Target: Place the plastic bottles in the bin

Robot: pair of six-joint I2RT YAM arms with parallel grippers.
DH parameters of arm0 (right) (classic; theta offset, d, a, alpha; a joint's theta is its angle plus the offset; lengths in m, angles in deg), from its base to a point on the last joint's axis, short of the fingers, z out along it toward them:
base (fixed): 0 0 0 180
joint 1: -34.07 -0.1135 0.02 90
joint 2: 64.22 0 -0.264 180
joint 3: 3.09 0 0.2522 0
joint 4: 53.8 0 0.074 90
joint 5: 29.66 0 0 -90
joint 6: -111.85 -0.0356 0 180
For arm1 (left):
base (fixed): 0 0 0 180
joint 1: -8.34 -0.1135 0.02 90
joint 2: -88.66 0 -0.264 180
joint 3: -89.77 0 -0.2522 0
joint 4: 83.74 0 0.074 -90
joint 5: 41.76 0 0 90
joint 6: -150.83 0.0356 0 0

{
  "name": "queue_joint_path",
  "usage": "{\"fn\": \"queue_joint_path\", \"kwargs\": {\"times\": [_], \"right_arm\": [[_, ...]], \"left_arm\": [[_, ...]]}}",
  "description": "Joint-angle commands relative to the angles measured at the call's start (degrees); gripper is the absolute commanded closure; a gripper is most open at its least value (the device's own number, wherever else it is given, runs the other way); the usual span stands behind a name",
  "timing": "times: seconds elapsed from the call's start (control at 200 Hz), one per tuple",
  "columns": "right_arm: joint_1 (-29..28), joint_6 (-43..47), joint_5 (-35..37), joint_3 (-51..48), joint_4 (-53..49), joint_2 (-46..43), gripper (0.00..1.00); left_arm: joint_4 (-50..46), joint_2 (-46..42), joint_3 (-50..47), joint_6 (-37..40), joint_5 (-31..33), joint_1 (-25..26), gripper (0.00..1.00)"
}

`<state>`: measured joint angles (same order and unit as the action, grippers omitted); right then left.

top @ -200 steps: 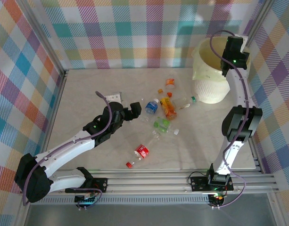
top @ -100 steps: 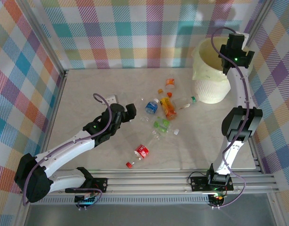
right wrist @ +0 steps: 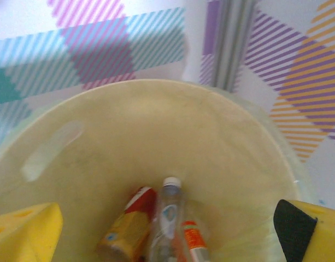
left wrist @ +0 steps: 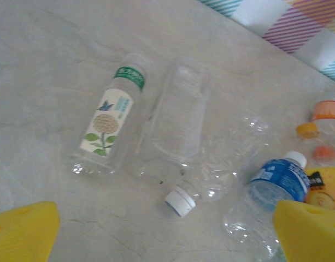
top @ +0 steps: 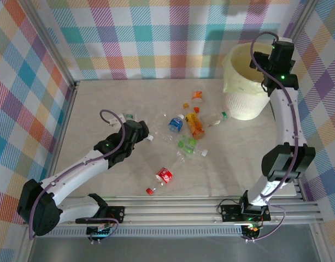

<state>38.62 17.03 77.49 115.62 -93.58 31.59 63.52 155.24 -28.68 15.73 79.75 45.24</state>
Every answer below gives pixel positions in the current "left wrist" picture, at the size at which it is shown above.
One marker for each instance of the small orange label bottle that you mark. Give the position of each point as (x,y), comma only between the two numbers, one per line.
(327,109)

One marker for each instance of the clear crumpled bottle white cap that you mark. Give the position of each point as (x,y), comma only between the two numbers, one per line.
(181,203)

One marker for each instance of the clear square plastic bottle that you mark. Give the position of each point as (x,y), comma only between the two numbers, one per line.
(178,122)

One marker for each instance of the flower label plastic bottle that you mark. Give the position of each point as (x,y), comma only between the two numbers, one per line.
(107,122)

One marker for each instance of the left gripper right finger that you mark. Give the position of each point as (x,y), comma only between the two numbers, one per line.
(309,234)

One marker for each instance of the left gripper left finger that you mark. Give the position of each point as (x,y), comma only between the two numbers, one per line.
(19,234)

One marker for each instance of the yellow-orange bottle cap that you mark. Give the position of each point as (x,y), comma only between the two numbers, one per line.
(308,131)

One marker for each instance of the orange juice plastic bottle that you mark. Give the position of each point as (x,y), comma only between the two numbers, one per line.
(325,191)

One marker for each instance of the blue label plastic bottle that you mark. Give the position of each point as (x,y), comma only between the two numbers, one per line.
(279,177)

